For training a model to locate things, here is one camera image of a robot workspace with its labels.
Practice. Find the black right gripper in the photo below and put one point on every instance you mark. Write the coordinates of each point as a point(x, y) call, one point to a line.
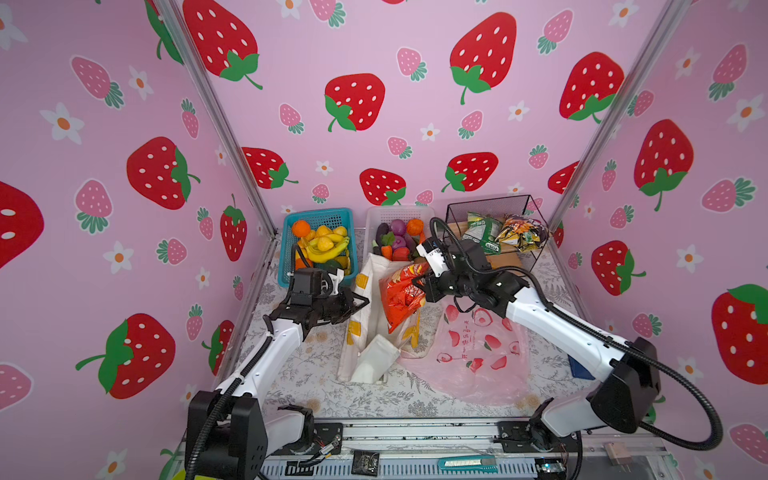
point(429, 286)

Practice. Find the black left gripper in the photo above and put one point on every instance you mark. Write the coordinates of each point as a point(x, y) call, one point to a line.
point(346, 297)

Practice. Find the red snack packet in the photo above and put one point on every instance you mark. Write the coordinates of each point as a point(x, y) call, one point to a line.
point(400, 297)

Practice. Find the white canvas tote bag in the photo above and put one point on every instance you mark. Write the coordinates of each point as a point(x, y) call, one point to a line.
point(370, 348)

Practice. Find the pink plastic grocery bag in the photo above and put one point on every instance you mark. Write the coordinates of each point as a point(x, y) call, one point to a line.
point(474, 356)

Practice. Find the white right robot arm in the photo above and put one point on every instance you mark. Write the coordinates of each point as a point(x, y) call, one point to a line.
point(626, 373)

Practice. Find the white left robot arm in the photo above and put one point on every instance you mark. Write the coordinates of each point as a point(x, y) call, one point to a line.
point(228, 436)

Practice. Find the long yellow toy banana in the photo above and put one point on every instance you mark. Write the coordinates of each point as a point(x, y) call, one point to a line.
point(316, 256)

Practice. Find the green snack packet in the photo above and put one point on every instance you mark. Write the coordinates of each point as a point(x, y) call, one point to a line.
point(483, 230)

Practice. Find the yellow toy lemon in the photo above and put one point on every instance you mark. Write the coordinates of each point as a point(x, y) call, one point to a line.
point(325, 244)

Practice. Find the orange toy tangerine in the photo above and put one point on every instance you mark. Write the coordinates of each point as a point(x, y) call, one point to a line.
point(301, 229)

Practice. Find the colourful snack packet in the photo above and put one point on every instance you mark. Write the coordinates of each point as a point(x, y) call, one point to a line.
point(524, 234)

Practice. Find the orange toy pumpkin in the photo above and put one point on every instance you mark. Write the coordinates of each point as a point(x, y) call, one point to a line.
point(415, 227)

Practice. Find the teal plastic fruit basket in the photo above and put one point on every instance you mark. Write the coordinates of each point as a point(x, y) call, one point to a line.
point(323, 222)

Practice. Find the toy carrot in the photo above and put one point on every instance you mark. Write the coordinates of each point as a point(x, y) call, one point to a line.
point(387, 252)

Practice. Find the white plastic vegetable basket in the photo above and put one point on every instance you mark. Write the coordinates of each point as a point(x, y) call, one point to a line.
point(378, 231)

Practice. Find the blue object at right edge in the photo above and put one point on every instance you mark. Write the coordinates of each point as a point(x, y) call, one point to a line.
point(578, 370)

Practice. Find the small teal device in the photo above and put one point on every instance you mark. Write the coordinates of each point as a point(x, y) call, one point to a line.
point(476, 463)

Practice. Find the black wire mesh basket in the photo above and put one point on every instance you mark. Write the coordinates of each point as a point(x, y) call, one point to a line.
point(499, 208)

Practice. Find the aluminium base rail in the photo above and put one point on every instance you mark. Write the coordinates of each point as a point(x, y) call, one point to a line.
point(390, 448)

